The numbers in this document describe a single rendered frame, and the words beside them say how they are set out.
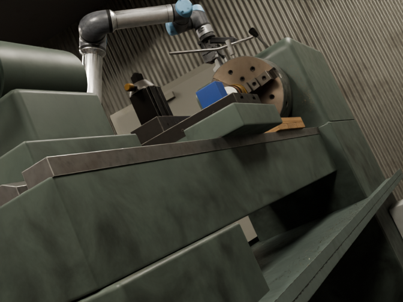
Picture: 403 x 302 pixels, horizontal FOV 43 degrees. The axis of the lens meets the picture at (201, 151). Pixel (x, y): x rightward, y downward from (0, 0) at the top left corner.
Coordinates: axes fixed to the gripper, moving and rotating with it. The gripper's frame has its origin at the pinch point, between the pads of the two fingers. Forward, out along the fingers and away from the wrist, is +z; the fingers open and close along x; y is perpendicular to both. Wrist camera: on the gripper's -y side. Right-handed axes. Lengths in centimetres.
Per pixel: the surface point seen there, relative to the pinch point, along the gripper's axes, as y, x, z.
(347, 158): -34, 17, 57
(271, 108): -35, 85, 37
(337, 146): -32, 17, 51
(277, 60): -26.4, 16.5, 10.2
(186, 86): 132, -250, -77
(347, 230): -42, 96, 73
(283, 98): -25.5, 31.9, 27.4
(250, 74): -18.4, 32.0, 13.2
